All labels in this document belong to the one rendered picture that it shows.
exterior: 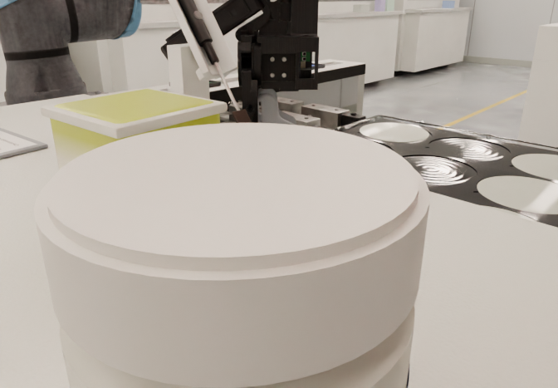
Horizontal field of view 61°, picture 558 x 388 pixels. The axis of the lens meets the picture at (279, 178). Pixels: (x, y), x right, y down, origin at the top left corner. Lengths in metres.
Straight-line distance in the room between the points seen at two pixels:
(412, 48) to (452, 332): 6.83
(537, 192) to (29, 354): 0.48
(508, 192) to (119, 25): 0.80
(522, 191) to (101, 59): 3.48
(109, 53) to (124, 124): 3.59
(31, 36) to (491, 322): 0.92
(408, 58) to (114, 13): 6.20
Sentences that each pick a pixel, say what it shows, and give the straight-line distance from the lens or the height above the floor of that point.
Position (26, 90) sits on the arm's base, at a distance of 1.01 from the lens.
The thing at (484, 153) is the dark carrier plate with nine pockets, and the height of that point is 0.90.
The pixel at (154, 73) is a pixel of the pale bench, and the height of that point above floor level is 0.53.
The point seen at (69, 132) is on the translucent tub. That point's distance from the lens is 0.28.
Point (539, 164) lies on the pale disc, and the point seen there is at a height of 0.90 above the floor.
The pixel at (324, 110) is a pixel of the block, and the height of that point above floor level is 0.91.
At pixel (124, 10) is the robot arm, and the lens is 1.05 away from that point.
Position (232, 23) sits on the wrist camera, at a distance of 0.49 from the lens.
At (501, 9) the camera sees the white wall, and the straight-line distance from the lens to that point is 8.88.
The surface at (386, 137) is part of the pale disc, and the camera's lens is 0.69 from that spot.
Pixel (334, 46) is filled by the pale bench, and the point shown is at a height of 0.57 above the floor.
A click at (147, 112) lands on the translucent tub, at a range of 0.26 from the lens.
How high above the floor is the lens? 1.09
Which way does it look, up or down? 21 degrees down
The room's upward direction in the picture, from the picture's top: straight up
